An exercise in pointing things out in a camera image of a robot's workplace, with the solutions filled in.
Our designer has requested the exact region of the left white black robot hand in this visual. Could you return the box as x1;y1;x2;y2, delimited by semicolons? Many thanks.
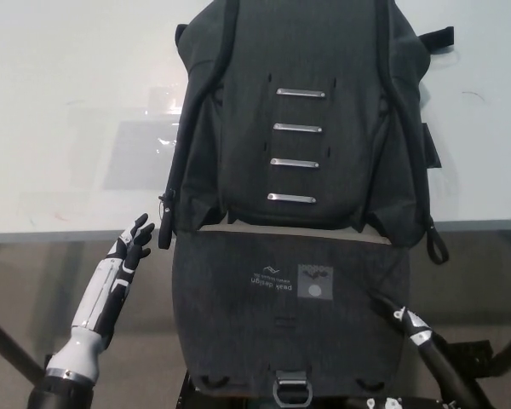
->
70;212;157;343

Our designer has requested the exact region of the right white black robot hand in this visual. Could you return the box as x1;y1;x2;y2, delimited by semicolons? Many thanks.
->
365;289;436;348

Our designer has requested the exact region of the dark grey fabric backpack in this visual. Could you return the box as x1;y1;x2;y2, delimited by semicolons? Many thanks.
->
158;0;456;408

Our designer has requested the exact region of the large clear plastic sheet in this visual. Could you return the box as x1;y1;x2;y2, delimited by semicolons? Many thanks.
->
101;120;184;192

